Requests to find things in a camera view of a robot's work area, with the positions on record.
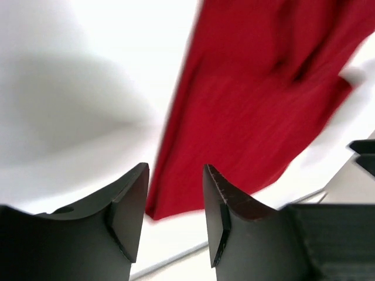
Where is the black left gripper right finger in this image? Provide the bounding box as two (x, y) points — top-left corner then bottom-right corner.
(203, 165), (374, 280)

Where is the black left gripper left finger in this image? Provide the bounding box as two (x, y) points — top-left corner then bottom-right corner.
(1, 163), (149, 280)

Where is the red t-shirt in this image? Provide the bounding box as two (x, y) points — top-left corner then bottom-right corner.
(145, 1), (374, 220)

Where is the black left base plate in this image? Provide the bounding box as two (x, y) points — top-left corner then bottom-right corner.
(349, 139), (375, 177)

